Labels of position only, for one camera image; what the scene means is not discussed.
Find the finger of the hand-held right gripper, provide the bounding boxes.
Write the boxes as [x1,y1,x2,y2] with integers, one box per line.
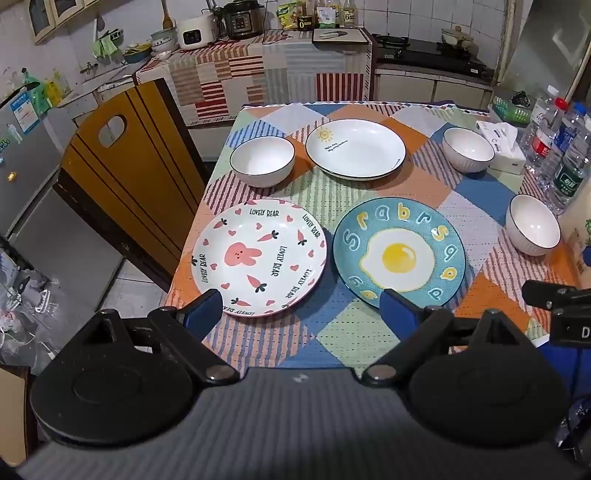
[522,280,579,310]

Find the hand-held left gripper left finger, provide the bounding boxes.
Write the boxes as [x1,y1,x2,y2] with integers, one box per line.
[87,288,241,385]

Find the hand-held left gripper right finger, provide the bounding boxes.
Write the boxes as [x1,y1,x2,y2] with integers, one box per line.
[360,288,523,388]

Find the teal plate fried egg print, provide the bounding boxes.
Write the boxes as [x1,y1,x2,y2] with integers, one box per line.
[332,198,466,311]

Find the white plate pink bunny print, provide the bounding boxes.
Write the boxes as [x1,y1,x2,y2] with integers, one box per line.
[191,199,328,319]

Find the white ribbed bowl black rim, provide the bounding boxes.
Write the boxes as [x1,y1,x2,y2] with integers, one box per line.
[442,127,496,174]

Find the white plate yellow sun print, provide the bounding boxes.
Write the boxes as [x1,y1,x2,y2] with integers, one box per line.
[305,119,407,181]

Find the stacked pale bowls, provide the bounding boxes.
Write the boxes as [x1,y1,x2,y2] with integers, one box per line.
[150,28,179,53]

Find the cream plastic jug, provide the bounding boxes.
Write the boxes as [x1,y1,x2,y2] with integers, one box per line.
[558,185,591,288]

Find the green label water bottle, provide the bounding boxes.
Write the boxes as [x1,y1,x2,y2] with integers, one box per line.
[547,122,591,216]

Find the patchwork tablecloth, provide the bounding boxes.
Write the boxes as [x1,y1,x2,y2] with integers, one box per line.
[164,102,585,371]

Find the white tissue box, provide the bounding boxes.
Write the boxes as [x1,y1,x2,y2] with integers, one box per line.
[475,121,527,175]

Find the yellow wooden chair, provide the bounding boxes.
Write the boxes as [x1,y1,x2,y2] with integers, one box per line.
[53,78,213,292]

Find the red label water bottle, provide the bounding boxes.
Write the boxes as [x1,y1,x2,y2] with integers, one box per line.
[524,97,568,169]

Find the blue label water bottle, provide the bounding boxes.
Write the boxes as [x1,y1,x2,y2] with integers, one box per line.
[538,102,587,190]

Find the clear plastic bag pile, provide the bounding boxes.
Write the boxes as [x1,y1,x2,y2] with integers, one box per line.
[0,249,71,366]

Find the green plastic basket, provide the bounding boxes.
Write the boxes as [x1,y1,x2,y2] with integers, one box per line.
[489,90,537,126]

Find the brown cardboard box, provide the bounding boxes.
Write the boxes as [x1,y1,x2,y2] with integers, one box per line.
[0,367,34,468]

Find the cream base cabinet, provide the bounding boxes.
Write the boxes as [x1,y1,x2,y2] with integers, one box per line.
[373,69,491,112]

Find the silver refrigerator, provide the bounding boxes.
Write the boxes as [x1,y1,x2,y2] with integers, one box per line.
[0,85,77,237]

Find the striped patchwork counter cloth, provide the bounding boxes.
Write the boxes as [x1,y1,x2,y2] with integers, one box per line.
[136,28,374,127]

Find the black gas stove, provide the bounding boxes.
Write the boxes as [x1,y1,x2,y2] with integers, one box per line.
[372,33,495,79]

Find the blue basin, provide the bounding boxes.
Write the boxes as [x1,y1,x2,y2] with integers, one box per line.
[122,44,153,65]

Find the yellow detergent bottle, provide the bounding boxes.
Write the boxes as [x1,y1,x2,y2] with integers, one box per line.
[46,69,70,105]

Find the cream cooking pot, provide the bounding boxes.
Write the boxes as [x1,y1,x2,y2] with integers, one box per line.
[441,27,476,51]

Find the green detergent bottle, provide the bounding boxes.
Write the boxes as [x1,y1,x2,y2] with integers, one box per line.
[21,68,52,114]

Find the white cutting board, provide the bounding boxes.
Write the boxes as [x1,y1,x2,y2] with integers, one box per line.
[312,28,368,46]

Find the white rice cooker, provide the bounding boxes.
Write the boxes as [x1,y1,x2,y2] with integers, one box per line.
[178,13,218,51]

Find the green hanging cloth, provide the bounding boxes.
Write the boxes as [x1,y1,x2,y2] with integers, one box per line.
[92,34,119,59]

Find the black pressure cooker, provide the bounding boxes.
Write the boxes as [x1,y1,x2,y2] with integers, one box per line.
[217,0,266,41]

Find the yellow green seasoning packet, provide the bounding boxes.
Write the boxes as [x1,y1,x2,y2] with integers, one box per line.
[277,2,299,31]

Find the cream wall cabinet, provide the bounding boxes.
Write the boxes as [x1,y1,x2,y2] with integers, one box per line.
[28,0,100,45]

